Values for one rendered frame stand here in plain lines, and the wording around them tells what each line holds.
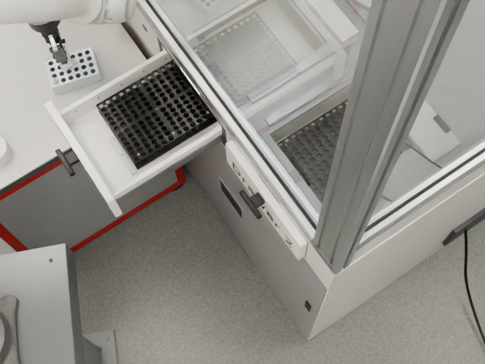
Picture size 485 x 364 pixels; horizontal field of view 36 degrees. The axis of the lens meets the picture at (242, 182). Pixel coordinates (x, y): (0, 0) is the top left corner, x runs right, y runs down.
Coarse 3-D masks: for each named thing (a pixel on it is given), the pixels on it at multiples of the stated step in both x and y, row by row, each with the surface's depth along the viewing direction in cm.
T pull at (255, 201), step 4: (240, 192) 162; (244, 192) 162; (244, 196) 161; (248, 196) 162; (252, 196) 162; (256, 196) 162; (260, 196) 162; (244, 200) 162; (248, 200) 161; (252, 200) 161; (256, 200) 161; (260, 200) 161; (264, 200) 161; (248, 204) 161; (252, 204) 161; (256, 204) 161; (260, 204) 161; (252, 208) 160; (256, 208) 161; (256, 212) 160; (256, 216) 160; (260, 216) 160
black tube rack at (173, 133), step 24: (168, 72) 174; (120, 96) 172; (144, 96) 172; (168, 96) 172; (192, 96) 172; (120, 120) 174; (144, 120) 170; (168, 120) 173; (192, 120) 170; (216, 120) 173; (144, 144) 168; (168, 144) 171
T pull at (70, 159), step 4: (56, 152) 166; (60, 152) 166; (72, 152) 166; (60, 156) 166; (64, 156) 166; (68, 156) 166; (72, 156) 166; (76, 156) 166; (64, 160) 165; (68, 160) 165; (72, 160) 165; (76, 160) 165; (64, 164) 165; (68, 164) 165; (72, 164) 166; (68, 168) 165; (68, 172) 165; (72, 172) 164
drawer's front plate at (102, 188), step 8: (48, 104) 169; (56, 112) 168; (56, 120) 167; (64, 128) 166; (64, 136) 172; (72, 136) 166; (72, 144) 165; (80, 152) 164; (80, 160) 164; (88, 160) 164; (88, 168) 163; (96, 176) 162; (96, 184) 161; (104, 184) 161; (104, 192) 161; (112, 200) 161; (112, 208) 164
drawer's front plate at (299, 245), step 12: (228, 144) 164; (228, 156) 169; (240, 156) 163; (240, 168) 165; (252, 168) 162; (240, 180) 172; (252, 180) 161; (252, 192) 169; (264, 192) 160; (264, 204) 164; (276, 204) 159; (276, 216) 160; (276, 228) 167; (288, 228) 157; (288, 240) 163; (300, 240) 156; (300, 252) 159
